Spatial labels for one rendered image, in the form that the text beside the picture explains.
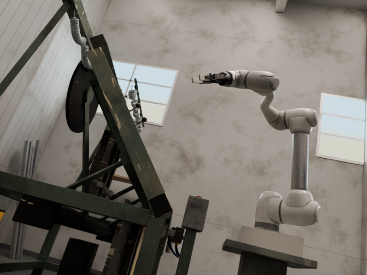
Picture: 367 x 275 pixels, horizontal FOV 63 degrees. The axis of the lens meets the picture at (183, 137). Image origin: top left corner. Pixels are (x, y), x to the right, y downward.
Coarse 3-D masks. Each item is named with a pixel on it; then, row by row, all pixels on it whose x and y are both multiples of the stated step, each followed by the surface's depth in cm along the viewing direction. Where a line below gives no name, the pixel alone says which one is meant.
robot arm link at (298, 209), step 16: (288, 112) 202; (304, 112) 195; (288, 128) 205; (304, 128) 194; (304, 144) 193; (304, 160) 190; (304, 176) 188; (288, 192) 188; (304, 192) 183; (288, 208) 183; (304, 208) 178; (320, 208) 180; (288, 224) 187; (304, 224) 180
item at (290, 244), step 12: (240, 228) 192; (252, 228) 178; (240, 240) 176; (252, 240) 175; (264, 240) 175; (276, 240) 174; (288, 240) 174; (300, 240) 173; (288, 252) 171; (300, 252) 171
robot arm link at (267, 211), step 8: (264, 192) 200; (272, 192) 197; (264, 200) 195; (272, 200) 192; (280, 200) 191; (256, 208) 199; (264, 208) 192; (272, 208) 190; (256, 216) 196; (264, 216) 191; (272, 216) 188
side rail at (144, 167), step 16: (96, 48) 207; (96, 64) 202; (112, 80) 198; (112, 96) 194; (112, 112) 190; (128, 112) 190; (128, 128) 186; (128, 144) 183; (144, 160) 180; (144, 176) 176; (144, 192) 173; (160, 192) 173
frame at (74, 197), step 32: (0, 192) 230; (32, 192) 170; (64, 192) 170; (32, 224) 164; (64, 224) 209; (96, 224) 283; (128, 224) 203; (160, 224) 167; (64, 256) 251; (128, 256) 215; (160, 256) 356
